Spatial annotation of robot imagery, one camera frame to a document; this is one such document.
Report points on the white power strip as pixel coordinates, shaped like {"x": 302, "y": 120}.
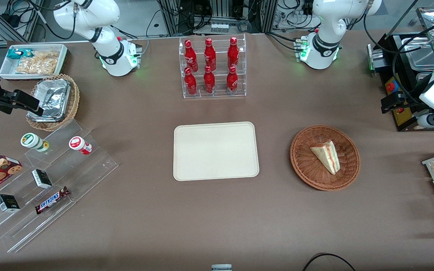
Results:
{"x": 222, "y": 27}

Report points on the clear acrylic bottle rack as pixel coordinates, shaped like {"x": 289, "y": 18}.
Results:
{"x": 219, "y": 37}

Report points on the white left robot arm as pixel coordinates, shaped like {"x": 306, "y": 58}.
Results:
{"x": 326, "y": 22}

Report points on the clear bag of crackers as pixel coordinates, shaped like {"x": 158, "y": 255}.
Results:
{"x": 40, "y": 63}

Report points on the cream rectangular plastic tray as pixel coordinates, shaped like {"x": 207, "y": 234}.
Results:
{"x": 216, "y": 151}

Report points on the small grey device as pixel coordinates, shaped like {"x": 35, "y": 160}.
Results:
{"x": 221, "y": 267}

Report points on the green lidded cup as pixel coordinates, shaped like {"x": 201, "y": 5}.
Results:
{"x": 32, "y": 141}

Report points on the brown round wicker basket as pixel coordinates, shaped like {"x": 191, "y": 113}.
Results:
{"x": 315, "y": 177}

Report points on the clear acrylic step display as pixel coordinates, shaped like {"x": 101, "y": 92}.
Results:
{"x": 77, "y": 173}

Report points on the small black box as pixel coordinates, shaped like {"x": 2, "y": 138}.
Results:
{"x": 8, "y": 203}
{"x": 42, "y": 178}

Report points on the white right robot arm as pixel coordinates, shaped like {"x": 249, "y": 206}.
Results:
{"x": 89, "y": 19}

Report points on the steel food pan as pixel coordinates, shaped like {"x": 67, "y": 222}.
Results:
{"x": 420, "y": 56}

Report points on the black machine with red buttons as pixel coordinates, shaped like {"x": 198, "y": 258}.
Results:
{"x": 390, "y": 75}

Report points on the teal snack packet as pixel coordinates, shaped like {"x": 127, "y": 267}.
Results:
{"x": 17, "y": 54}

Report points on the white rectangular bin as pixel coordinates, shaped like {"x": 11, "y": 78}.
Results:
{"x": 8, "y": 71}

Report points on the aluminium foil container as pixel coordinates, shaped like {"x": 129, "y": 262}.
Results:
{"x": 53, "y": 98}

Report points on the tan wicker basket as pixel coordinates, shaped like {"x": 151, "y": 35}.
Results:
{"x": 74, "y": 101}

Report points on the snickers chocolate bar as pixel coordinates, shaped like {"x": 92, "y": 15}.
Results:
{"x": 51, "y": 200}

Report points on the red lidded cup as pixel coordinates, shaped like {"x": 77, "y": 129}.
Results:
{"x": 79, "y": 145}

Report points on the triangular sandwich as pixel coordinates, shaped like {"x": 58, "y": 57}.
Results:
{"x": 327, "y": 156}

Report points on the red cola bottle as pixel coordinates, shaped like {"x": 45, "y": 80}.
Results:
{"x": 210, "y": 55}
{"x": 232, "y": 80}
{"x": 233, "y": 53}
{"x": 209, "y": 81}
{"x": 190, "y": 82}
{"x": 190, "y": 56}

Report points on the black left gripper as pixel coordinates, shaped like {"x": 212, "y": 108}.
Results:
{"x": 406, "y": 98}

